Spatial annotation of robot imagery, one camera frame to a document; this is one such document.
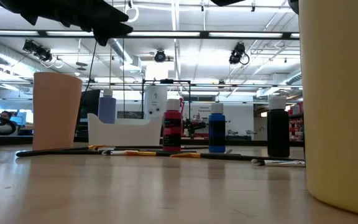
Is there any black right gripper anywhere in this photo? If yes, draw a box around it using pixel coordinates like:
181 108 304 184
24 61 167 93
209 0 300 15

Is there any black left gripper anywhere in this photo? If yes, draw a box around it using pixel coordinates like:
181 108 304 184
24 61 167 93
0 0 134 47

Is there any large lavender paint bottle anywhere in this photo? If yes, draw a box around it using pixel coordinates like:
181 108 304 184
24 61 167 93
98 88 117 124

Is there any white plastic caddy bin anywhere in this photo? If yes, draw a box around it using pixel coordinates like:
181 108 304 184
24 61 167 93
87 113 163 147

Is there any small red paint bottle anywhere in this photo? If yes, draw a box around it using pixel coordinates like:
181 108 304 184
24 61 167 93
162 98 182 152

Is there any small blue paint bottle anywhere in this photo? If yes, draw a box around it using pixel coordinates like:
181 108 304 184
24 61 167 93
208 102 226 153

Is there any black paintbrush silver ferrule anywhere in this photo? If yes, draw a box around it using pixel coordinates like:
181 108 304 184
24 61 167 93
101 149 198 156
250 158 306 167
106 146 180 151

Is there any small black paint bottle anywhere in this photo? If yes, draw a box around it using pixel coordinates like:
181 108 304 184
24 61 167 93
267 95 291 158

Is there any large yellow paint bottle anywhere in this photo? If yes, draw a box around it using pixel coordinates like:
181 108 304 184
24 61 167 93
298 0 358 218

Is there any black overhead light bar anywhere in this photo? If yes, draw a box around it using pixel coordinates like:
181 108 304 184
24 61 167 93
0 29 301 40

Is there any black monitor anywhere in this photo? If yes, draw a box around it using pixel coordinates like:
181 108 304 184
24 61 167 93
78 89 101 138

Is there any red desk lamp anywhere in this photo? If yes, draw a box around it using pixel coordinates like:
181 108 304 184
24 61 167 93
178 96 185 119

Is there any person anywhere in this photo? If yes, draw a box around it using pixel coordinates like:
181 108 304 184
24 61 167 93
0 110 20 135

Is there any long black orange-bristle paintbrush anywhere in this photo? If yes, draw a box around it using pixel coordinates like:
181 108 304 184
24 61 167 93
16 144 107 157

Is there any red bin shelf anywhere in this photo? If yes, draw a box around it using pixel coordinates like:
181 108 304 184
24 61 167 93
289 102 304 142

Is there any white hanging cable loop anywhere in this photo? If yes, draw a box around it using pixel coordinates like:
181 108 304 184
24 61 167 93
124 0 140 24

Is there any hanging black cable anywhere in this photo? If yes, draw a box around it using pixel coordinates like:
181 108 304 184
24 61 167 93
81 40 98 94

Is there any black ceiling camera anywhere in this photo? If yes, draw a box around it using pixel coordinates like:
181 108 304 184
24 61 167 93
22 39 53 62
154 49 167 63
228 42 250 65

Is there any black metal frame stand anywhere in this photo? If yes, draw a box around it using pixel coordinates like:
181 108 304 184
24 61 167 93
140 78 192 138

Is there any white wall-mounted machine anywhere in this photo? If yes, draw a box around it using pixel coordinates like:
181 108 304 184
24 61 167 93
144 85 168 119

